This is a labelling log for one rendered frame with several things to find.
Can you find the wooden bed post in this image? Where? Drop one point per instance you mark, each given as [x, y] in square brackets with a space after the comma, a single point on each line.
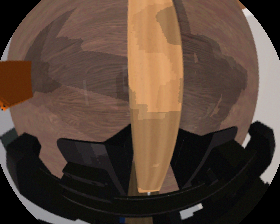
[132, 191]

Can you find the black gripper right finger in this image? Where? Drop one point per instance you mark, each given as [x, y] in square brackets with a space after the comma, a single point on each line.
[192, 150]

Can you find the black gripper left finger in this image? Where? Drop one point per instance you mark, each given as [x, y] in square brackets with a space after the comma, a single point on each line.
[114, 155]

